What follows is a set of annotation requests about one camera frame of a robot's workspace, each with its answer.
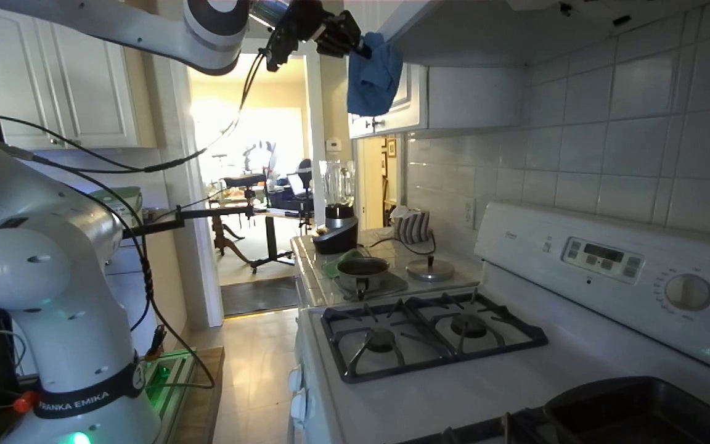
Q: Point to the black blender base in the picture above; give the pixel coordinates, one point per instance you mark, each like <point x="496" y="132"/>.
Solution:
<point x="336" y="238"/>

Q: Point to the white wall outlet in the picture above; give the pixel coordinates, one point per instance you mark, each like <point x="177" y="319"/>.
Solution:
<point x="470" y="213"/>

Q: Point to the round white stove dial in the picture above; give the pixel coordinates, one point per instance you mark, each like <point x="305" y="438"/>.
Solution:
<point x="688" y="291"/>

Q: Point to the white upper cabinet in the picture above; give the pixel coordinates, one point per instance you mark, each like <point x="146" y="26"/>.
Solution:
<point x="475" y="95"/>

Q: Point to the black burner grate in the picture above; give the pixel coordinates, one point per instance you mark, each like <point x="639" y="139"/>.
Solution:
<point x="487" y="433"/>
<point x="406" y="302"/>

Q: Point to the green lit base platform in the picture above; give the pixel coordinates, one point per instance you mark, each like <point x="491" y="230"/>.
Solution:
<point x="172" y="377"/>

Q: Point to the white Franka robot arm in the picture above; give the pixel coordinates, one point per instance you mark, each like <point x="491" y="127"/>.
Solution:
<point x="51" y="272"/>

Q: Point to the white hallway cabinet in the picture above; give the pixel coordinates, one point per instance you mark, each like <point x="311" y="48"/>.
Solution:
<point x="85" y="89"/>

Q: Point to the white range hood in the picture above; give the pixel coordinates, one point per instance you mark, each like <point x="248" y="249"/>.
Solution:
<point x="495" y="32"/>

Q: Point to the green cloth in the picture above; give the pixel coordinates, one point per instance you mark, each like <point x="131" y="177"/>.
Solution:
<point x="332" y="264"/>

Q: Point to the dark floor mat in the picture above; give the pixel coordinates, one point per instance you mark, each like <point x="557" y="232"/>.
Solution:
<point x="260" y="297"/>

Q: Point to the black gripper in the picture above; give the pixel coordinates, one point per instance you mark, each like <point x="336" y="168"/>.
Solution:
<point x="296" y="26"/>

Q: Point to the metal saucepan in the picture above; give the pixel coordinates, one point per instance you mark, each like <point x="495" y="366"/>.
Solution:
<point x="363" y="264"/>

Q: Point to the striped kitchen cloth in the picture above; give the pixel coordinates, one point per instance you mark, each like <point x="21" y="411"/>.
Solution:
<point x="416" y="224"/>

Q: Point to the blue towel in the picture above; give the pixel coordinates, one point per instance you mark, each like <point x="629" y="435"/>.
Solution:
<point x="374" y="76"/>

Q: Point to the dark dining furniture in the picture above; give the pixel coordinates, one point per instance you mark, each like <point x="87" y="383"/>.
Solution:
<point x="246" y="186"/>

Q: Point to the glass blender jar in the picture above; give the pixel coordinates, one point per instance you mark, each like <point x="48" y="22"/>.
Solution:
<point x="338" y="187"/>

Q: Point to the orange knob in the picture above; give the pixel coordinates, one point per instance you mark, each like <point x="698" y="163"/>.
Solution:
<point x="22" y="402"/>

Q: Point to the black camera mount rod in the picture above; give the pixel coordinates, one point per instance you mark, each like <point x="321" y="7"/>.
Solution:
<point x="209" y="213"/>

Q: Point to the white gas stove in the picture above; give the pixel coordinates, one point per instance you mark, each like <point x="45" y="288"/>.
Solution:
<point x="495" y="396"/>

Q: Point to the metal pot lid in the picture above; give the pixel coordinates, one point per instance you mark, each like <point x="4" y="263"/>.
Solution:
<point x="429" y="272"/>

